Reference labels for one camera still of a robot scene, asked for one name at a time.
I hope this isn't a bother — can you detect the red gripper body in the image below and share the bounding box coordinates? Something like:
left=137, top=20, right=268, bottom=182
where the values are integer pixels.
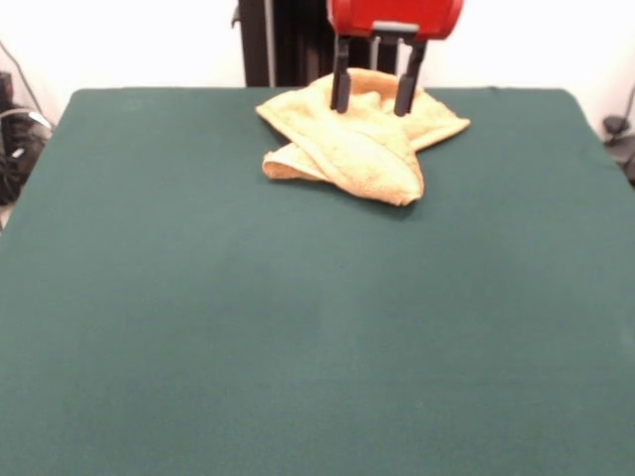
left=325, top=0, right=465, bottom=43

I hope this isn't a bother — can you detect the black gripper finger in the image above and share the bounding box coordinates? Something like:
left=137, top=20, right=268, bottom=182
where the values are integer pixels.
left=392, top=40, right=430, bottom=118
left=329, top=34, right=353, bottom=115

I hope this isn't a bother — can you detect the yellow terry towel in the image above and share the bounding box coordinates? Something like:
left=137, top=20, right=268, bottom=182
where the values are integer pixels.
left=254, top=68, right=471, bottom=207

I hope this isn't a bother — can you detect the dark green table cloth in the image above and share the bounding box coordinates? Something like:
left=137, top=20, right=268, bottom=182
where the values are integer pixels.
left=0, top=86, right=635, bottom=476

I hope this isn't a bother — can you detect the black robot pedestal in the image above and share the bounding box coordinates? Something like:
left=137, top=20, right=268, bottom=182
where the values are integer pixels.
left=230, top=0, right=401, bottom=89

